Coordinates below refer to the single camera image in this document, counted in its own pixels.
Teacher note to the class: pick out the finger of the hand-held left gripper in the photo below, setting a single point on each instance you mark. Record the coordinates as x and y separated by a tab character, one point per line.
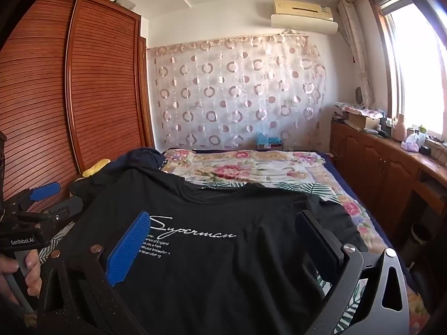
44	191
68	207

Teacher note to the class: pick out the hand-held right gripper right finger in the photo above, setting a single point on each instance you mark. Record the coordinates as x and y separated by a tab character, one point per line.
319	242

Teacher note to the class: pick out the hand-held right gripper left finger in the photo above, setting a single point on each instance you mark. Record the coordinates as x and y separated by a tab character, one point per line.
128	249

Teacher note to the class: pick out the black printed t-shirt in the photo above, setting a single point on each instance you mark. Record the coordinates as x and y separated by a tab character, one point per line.
209	268

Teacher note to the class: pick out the person's left hand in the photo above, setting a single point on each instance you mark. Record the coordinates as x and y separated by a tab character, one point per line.
35	275

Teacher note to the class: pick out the yellow cloth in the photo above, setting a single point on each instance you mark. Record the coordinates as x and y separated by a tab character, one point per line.
95	168

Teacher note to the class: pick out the navy blue studded garment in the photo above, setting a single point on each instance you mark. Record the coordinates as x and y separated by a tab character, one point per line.
141	157

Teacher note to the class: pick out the wooden side cabinet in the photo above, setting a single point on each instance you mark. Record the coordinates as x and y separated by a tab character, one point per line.
377	160

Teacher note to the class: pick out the grey trash bin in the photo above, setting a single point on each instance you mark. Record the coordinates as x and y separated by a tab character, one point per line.
420	244

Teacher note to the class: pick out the floral blanket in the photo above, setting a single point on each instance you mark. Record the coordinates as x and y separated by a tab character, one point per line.
244	167

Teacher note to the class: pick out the light blue box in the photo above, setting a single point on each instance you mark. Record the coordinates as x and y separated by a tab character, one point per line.
268	141

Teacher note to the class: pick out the wooden slatted wardrobe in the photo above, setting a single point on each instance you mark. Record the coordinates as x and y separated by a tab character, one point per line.
104	94

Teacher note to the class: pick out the tissue pack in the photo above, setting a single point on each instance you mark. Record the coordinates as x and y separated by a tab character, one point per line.
409	143

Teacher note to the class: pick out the pink flask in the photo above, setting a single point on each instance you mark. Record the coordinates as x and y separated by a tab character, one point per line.
398	129

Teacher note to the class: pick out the floral cloth pile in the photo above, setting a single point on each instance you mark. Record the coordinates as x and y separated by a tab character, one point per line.
356	109

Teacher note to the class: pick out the small black case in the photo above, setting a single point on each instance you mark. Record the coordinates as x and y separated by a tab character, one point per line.
425	150

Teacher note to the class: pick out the green-capped bottle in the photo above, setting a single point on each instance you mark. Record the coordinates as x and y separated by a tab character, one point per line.
422	136

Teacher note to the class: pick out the grey oval hanging object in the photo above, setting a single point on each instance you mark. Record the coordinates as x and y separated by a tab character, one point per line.
359	97

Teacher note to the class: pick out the sheer circle-patterned curtain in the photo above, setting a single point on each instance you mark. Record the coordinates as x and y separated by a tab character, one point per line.
237	90

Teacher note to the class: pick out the pale window curtain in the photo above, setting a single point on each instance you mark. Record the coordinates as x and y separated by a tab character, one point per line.
358	49

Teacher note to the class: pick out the window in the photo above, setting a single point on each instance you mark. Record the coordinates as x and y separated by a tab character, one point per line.
415	62

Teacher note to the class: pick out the white box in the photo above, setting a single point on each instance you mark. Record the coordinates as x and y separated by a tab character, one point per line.
124	2

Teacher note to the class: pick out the wall air conditioner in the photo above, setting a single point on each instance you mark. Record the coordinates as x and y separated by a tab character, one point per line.
303	14

